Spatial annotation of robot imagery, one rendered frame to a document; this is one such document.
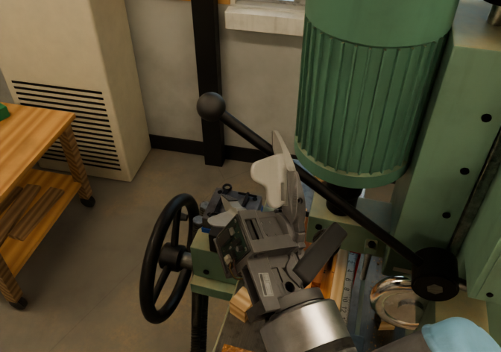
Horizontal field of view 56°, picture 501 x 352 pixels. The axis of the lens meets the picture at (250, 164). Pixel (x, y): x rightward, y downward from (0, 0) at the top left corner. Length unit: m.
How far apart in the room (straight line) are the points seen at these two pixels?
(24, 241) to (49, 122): 0.49
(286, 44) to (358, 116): 1.52
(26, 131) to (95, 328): 0.81
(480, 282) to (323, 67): 0.32
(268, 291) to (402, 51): 0.30
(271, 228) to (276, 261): 0.04
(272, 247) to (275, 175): 0.09
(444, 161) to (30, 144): 1.61
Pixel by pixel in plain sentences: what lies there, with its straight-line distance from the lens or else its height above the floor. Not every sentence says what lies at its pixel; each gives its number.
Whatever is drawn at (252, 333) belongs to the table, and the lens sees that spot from 0.86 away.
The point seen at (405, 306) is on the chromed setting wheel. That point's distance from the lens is 0.77.
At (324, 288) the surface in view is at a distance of 0.87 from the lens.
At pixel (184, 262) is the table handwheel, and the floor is 0.82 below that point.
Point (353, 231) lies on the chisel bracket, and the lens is 0.81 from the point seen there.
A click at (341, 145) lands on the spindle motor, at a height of 1.27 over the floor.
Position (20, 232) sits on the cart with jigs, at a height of 0.20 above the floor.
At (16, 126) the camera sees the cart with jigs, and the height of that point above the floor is 0.53.
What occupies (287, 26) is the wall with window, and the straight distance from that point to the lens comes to 1.99.
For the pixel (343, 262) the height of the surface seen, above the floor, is 0.95.
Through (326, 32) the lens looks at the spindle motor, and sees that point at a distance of 0.56.
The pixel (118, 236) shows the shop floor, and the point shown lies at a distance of 2.23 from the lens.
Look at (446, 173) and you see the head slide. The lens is 0.66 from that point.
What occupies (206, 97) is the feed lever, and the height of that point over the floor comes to 1.36.
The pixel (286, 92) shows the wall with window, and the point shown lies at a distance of 2.21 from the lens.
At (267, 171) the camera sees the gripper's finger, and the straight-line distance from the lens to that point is 0.54.
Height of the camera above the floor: 1.66
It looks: 42 degrees down
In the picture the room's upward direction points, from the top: straight up
